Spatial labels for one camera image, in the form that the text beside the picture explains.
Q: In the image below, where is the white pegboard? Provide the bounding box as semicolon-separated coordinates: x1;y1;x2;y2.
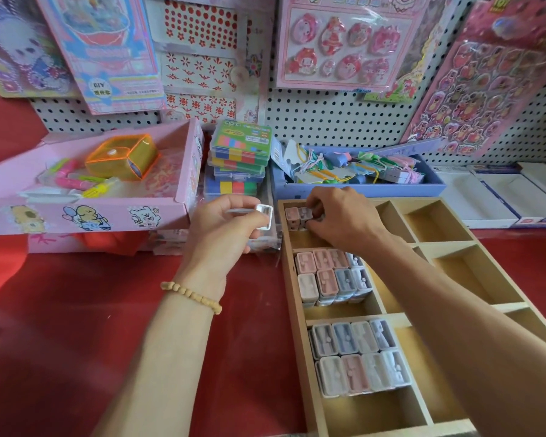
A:
27;0;546;169

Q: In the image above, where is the wooden compartment tray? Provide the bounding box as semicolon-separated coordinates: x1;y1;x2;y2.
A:
275;195;546;437

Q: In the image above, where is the lilac sticker pack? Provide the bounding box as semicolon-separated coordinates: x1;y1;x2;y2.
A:
0;0;78;99

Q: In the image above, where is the beaded wooden bracelet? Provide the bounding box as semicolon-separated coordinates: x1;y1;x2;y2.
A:
159;280;225;316

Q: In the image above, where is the red folded cloth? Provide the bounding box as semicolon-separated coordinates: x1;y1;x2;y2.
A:
82;234;151;257

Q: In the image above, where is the pink tray of trinkets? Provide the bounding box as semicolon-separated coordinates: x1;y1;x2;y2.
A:
0;118;206;254

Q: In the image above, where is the pastel cartoon sticker pack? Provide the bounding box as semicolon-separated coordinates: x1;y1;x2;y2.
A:
32;0;169;117

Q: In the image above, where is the pink sticker pack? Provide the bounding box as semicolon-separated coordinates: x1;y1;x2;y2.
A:
275;0;433;93
400;0;546;160

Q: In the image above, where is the person's right hand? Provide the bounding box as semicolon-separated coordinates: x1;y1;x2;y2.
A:
305;186;389;256

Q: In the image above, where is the yellow orange toy box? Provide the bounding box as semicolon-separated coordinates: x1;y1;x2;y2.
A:
84;134;160;181

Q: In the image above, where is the person's right forearm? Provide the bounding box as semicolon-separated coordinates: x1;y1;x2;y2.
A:
364;227;546;437

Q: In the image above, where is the blue box of trinkets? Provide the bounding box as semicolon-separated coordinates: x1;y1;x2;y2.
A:
268;136;449;200

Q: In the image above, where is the red display counter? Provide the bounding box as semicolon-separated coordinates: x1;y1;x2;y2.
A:
0;77;546;437

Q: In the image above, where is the red patterned sticker sheet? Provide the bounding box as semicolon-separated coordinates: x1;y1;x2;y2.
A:
141;0;265;128

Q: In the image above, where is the person's left hand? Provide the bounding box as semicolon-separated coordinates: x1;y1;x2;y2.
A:
177;195;276;299

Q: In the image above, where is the stack of colourful packs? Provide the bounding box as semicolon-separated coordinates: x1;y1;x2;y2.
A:
203;120;274;198

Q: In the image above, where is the person's left forearm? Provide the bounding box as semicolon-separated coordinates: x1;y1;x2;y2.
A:
95;282;224;437

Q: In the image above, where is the white tray box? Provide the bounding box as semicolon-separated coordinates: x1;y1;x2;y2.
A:
434;168;520;230
473;161;546;230

